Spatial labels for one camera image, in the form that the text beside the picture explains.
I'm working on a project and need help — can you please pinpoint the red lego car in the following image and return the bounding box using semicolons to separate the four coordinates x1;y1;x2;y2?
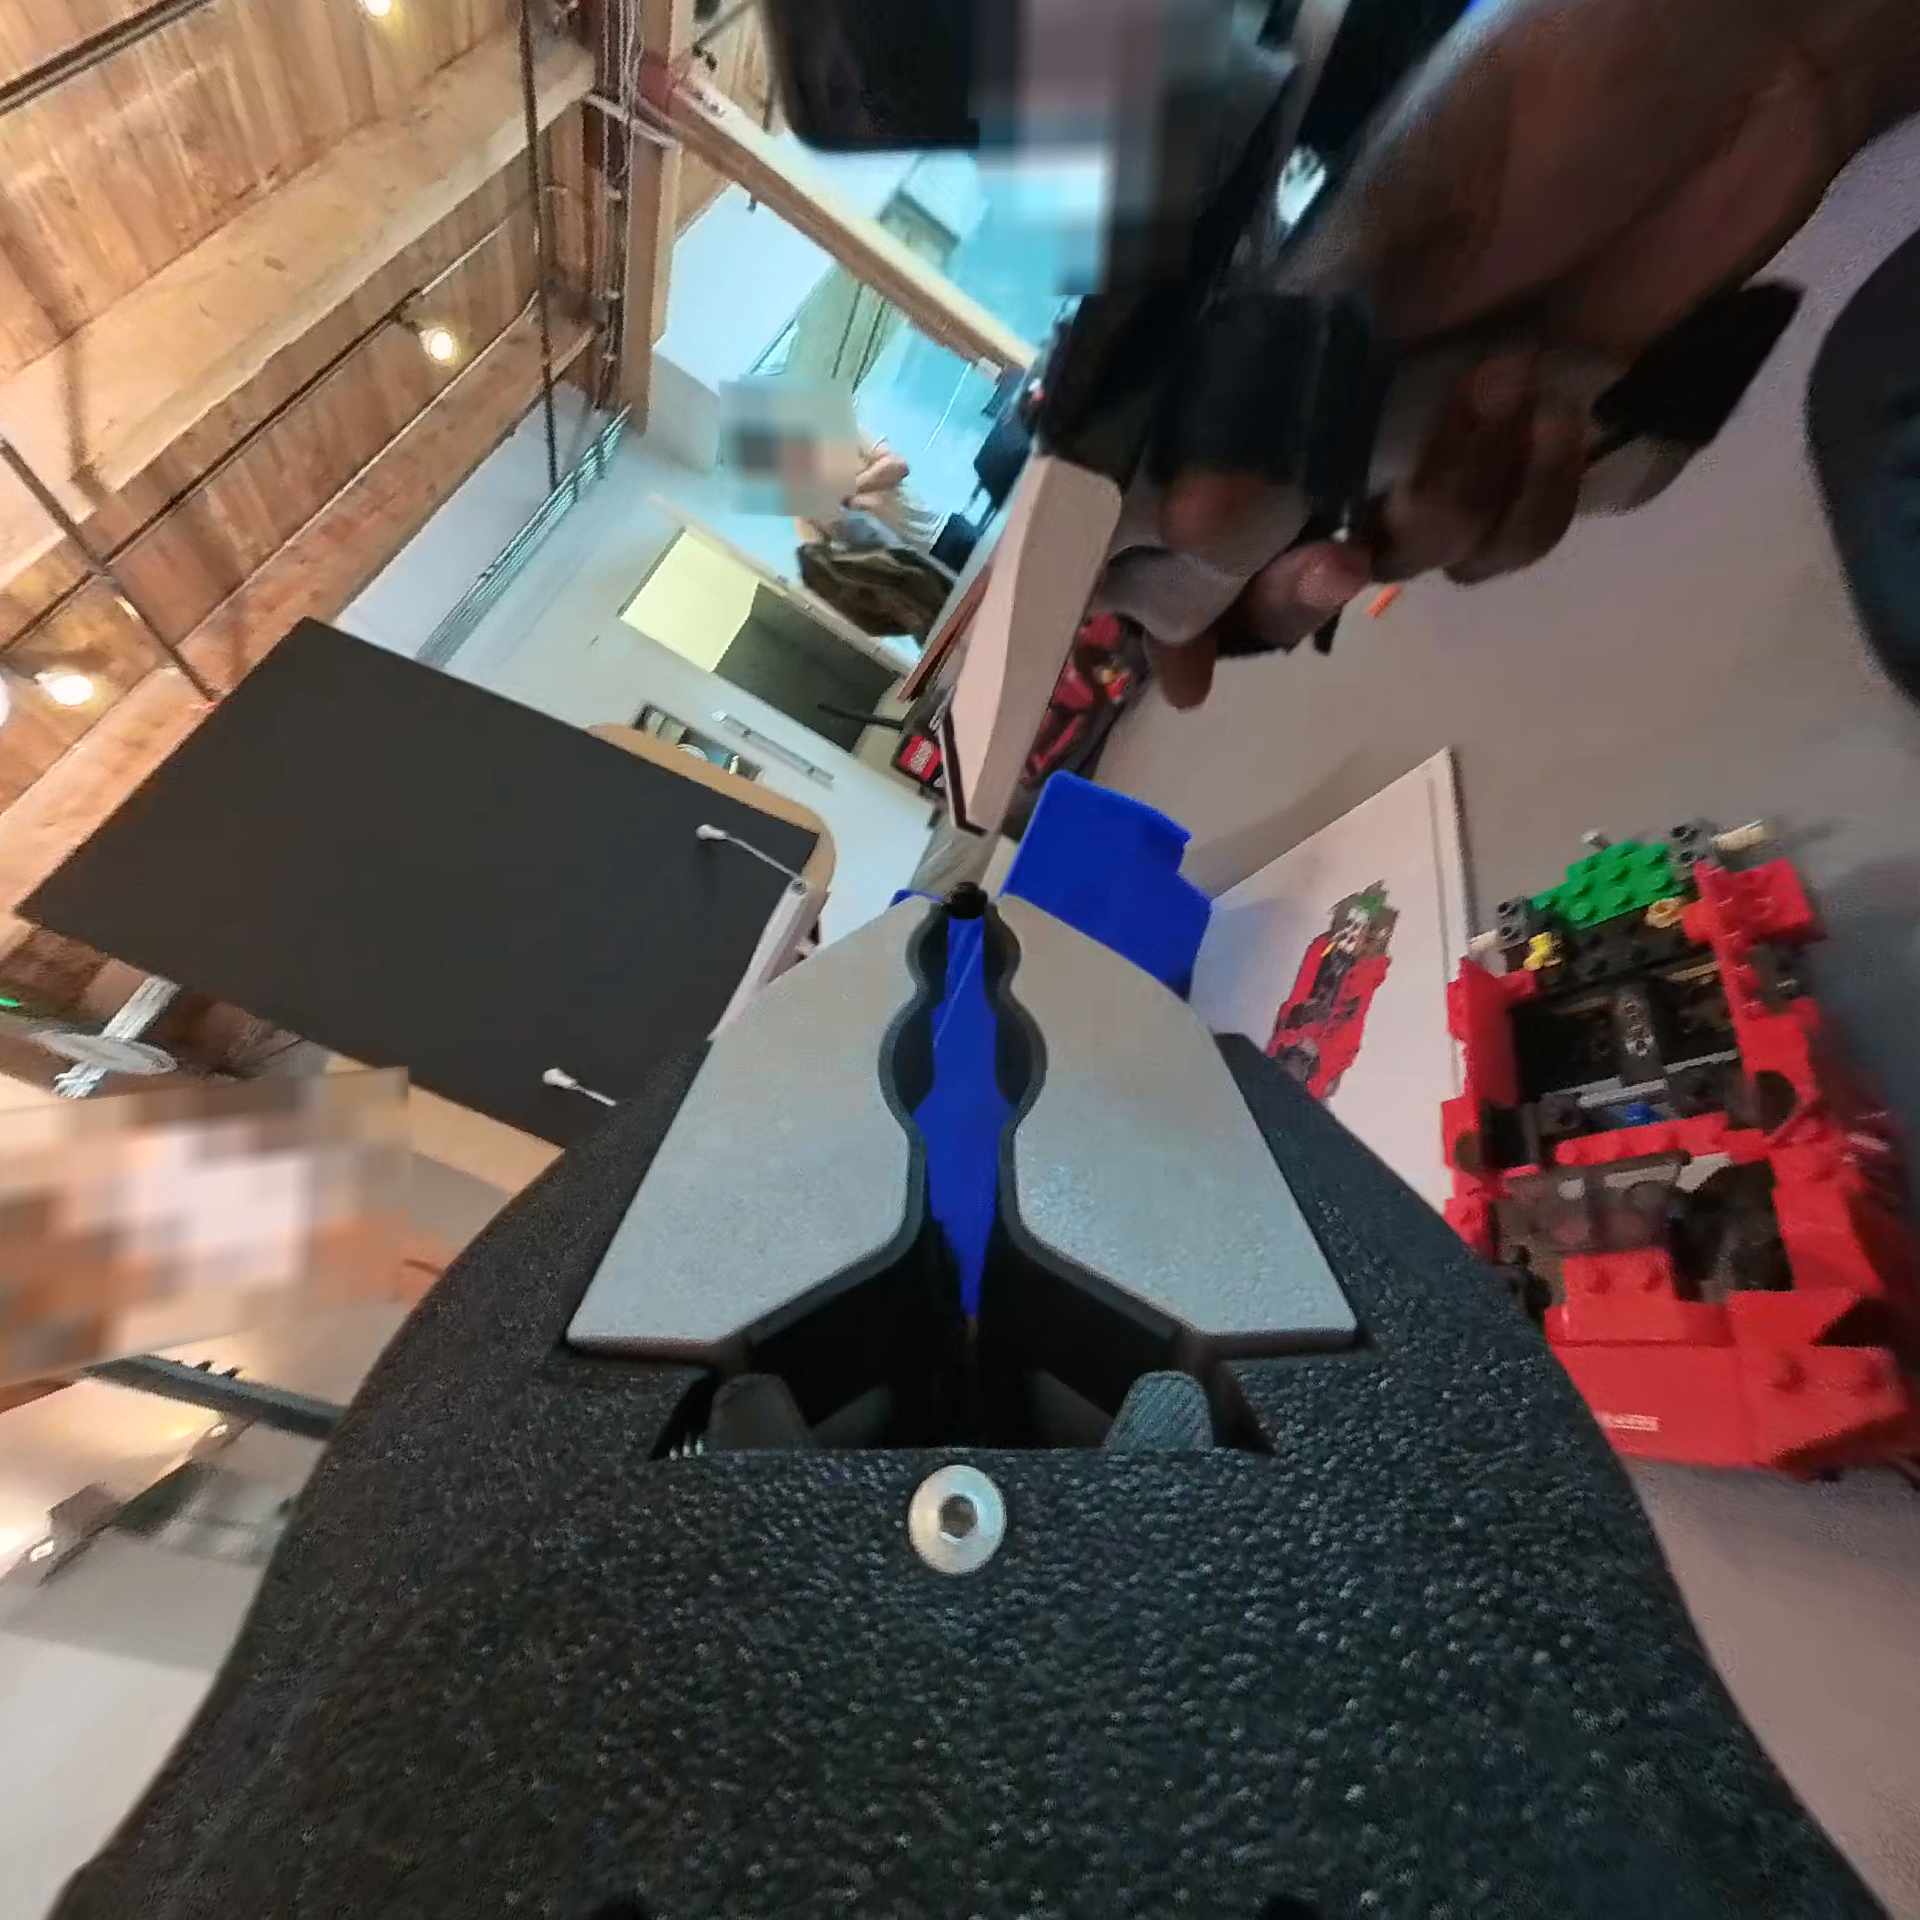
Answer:
1440;823;1920;1483

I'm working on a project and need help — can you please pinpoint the lego instruction booklet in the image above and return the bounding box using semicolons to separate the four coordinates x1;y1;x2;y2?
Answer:
1197;748;1478;1208

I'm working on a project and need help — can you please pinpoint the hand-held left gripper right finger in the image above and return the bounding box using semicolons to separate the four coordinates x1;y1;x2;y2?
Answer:
983;895;1360;1353

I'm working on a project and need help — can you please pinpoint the blue plastic storage bin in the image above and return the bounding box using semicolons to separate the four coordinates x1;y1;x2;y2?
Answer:
891;772;1215;1313

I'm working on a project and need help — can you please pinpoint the lego set box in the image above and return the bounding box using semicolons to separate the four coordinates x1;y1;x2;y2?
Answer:
895;608;1157;798

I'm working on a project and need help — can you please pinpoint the black display board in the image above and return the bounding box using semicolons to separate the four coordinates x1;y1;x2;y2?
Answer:
15;614;837;1153

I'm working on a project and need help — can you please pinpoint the white board holder bar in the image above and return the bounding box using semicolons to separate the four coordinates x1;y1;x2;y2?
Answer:
713;878;827;1040

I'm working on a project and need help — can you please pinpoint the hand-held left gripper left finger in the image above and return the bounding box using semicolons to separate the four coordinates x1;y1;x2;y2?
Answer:
566;895;961;1359

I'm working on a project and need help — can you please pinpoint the person's right hand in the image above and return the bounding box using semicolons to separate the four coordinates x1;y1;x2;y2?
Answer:
1154;0;1920;710

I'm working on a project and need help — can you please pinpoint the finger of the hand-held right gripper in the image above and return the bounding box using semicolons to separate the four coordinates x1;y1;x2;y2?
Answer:
941;451;1127;839

